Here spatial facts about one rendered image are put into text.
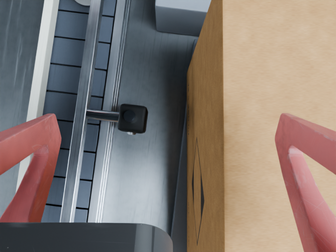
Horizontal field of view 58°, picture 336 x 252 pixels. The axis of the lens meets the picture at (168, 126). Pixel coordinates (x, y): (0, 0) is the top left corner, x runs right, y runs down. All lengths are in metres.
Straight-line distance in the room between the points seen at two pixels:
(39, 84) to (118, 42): 0.12
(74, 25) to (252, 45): 0.32
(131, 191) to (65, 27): 0.26
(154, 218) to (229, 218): 0.30
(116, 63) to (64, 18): 0.10
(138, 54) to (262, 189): 0.35
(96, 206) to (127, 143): 0.10
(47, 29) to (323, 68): 0.33
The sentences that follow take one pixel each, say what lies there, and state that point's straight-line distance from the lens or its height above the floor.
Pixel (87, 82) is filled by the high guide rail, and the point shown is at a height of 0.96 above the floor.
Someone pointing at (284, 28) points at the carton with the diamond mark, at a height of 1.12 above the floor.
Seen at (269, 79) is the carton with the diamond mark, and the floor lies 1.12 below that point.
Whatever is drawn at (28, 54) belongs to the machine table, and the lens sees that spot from 0.53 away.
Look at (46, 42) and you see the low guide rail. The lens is 0.43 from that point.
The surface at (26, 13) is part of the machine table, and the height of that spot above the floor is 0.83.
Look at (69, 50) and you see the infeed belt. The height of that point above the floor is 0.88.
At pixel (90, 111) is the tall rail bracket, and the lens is 0.35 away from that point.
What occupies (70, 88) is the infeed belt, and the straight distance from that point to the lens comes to 0.44.
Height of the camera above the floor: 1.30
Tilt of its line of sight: 86 degrees down
